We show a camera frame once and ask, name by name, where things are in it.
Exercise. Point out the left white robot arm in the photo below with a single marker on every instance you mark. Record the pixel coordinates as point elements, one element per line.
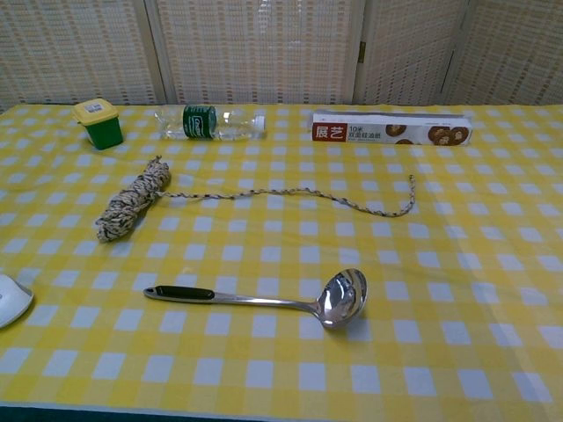
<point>11,299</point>

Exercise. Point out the woven bamboo screen panel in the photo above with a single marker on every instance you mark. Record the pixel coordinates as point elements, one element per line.
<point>75,48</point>
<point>514,48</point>
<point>409,48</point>
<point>259,48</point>

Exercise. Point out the green jar yellow lid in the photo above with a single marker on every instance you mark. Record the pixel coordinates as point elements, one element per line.
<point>103,132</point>

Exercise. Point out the yellow white checkered tablecloth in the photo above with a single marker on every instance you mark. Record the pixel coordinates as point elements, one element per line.
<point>281,360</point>

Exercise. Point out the clear bottle green label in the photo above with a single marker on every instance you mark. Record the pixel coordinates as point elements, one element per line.
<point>200,122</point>

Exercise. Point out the brass screen hinge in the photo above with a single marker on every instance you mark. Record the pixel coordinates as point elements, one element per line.
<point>363,51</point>

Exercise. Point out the white baking paper box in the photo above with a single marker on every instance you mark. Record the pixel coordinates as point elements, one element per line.
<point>365,132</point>

